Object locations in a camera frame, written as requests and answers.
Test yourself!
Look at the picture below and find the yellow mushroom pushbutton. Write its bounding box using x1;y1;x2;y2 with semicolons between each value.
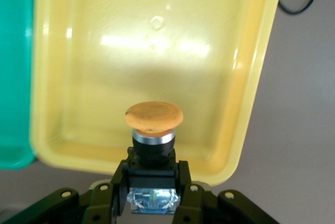
125;101;184;216

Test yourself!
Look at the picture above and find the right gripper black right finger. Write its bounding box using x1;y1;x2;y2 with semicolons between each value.
172;160;278;224

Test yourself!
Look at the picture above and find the green plastic tray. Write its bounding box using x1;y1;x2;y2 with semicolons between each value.
0;0;36;170

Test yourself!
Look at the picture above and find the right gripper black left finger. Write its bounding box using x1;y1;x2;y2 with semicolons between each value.
0;161;131;224

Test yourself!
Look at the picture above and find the yellow plastic tray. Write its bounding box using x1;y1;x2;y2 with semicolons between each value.
29;0;286;187

